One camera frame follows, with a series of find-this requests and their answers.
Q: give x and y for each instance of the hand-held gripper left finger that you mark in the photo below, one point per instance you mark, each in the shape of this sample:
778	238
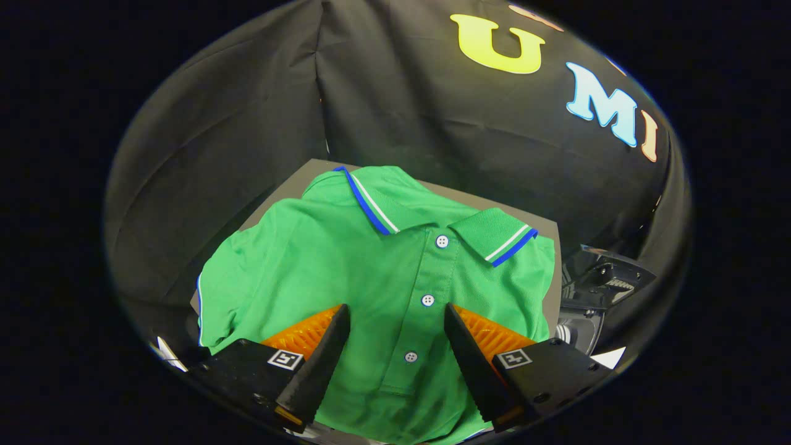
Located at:
318	364

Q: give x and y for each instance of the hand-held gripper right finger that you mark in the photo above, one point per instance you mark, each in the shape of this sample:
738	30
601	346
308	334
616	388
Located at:
473	364

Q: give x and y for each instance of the green polo shirt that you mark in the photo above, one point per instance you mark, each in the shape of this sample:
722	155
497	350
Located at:
346	259

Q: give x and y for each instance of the white board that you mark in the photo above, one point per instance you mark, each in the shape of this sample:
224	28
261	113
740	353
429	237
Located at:
609	358

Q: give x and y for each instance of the grey cabinet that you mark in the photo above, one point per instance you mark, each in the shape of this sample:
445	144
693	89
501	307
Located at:
296	179

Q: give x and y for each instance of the black backdrop cloth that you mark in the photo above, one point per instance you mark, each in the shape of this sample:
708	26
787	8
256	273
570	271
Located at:
247	111

